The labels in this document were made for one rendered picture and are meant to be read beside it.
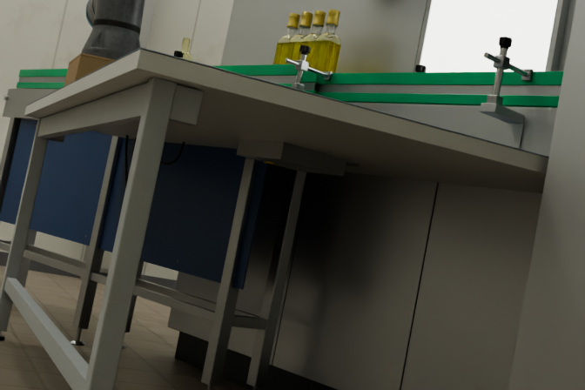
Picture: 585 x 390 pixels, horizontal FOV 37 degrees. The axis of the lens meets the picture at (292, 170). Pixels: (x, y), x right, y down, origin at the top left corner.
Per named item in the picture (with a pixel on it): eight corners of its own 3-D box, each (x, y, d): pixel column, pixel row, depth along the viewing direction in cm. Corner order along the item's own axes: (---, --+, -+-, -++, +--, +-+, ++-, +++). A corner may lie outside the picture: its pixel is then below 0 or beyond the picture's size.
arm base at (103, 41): (88, 54, 206) (95, 13, 207) (73, 61, 220) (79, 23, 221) (150, 67, 213) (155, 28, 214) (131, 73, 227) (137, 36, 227)
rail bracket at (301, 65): (328, 100, 242) (337, 57, 243) (284, 85, 231) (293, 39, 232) (320, 100, 244) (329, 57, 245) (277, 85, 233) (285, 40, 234)
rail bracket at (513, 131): (524, 150, 193) (541, 51, 195) (480, 133, 182) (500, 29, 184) (506, 149, 197) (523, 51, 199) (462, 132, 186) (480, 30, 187)
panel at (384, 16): (554, 86, 213) (578, -48, 216) (548, 83, 211) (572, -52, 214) (304, 84, 280) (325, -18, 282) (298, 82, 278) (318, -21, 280)
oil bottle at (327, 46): (329, 108, 251) (343, 36, 253) (316, 103, 248) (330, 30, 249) (316, 107, 256) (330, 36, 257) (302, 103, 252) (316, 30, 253)
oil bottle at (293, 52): (302, 107, 260) (316, 37, 262) (289, 102, 256) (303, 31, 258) (289, 106, 264) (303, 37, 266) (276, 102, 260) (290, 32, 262)
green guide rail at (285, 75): (295, 92, 240) (300, 64, 240) (292, 91, 239) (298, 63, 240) (17, 88, 369) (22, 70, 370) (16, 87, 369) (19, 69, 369)
